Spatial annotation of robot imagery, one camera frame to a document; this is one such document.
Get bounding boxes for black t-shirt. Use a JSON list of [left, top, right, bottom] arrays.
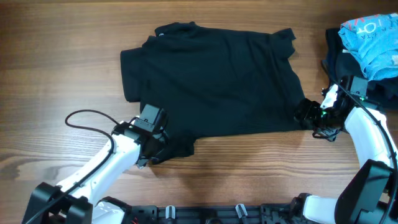
[[120, 22, 304, 164]]

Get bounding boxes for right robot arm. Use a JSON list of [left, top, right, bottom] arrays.
[[295, 77, 397, 223]]

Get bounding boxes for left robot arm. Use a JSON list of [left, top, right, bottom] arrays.
[[22, 105, 169, 223]]

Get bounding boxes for dark navy folded clothes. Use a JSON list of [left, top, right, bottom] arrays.
[[322, 28, 397, 110]]

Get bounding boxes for light blue printed shirt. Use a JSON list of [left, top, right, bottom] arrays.
[[338, 13, 397, 81]]

